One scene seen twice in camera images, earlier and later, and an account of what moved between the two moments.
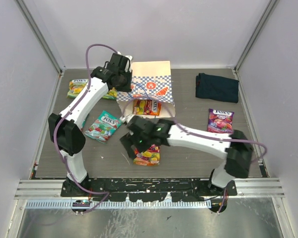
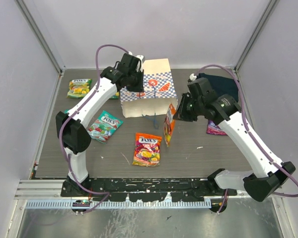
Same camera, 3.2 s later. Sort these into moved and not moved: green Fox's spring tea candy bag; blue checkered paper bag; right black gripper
Moved: right black gripper
Not moved: blue checkered paper bag; green Fox's spring tea candy bag
